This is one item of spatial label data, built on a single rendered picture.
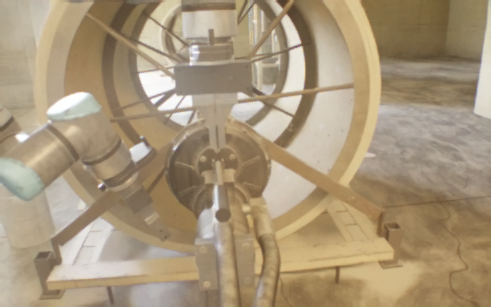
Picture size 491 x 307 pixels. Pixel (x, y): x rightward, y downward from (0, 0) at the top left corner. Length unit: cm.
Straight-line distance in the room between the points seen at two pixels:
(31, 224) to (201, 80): 219
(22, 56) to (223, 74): 693
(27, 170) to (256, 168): 56
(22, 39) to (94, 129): 674
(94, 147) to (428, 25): 1358
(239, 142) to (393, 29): 1258
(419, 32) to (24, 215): 1285
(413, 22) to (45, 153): 1337
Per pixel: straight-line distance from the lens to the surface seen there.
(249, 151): 99
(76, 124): 73
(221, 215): 69
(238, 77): 64
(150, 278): 192
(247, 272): 83
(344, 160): 202
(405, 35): 1365
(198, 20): 61
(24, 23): 741
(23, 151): 72
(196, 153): 98
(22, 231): 273
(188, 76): 64
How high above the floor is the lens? 132
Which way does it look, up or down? 20 degrees down
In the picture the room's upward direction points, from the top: 2 degrees counter-clockwise
